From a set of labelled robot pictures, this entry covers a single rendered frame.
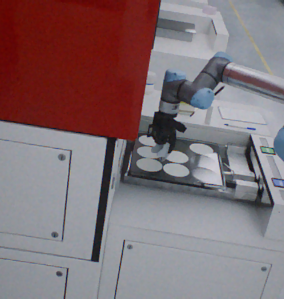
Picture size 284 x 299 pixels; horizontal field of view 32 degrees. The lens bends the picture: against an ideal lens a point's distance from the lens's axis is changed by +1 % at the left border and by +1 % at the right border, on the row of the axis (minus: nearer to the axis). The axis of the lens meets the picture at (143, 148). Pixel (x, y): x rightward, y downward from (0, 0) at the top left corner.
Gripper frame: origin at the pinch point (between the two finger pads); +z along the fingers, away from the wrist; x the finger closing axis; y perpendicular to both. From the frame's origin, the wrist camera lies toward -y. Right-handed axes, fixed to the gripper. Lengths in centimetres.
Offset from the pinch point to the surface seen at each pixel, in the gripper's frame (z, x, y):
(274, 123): 92, -140, -283
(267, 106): 92, -175, -315
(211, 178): 1.7, 17.5, -9.4
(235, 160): 3.6, 8.6, -33.1
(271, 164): -4.0, 26.1, -32.2
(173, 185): 7.2, 8.8, 0.5
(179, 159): 1.6, 1.0, -7.7
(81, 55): -51, 22, 56
